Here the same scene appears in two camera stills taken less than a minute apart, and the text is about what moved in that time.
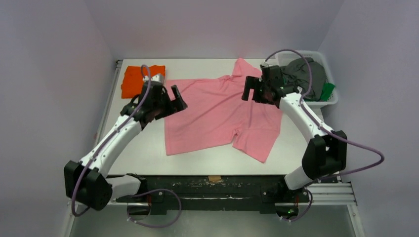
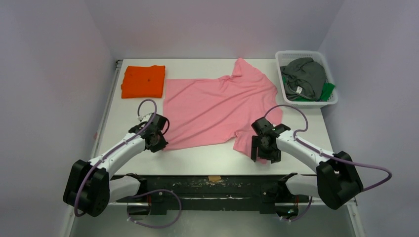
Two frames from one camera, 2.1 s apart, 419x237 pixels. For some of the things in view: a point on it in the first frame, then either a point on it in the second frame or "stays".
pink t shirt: [216, 111] stays
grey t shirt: [295, 71] stays
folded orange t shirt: [132, 83] stays
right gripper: [257, 90] -> [266, 154]
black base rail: [159, 191] stays
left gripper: [180, 106] -> [153, 148]
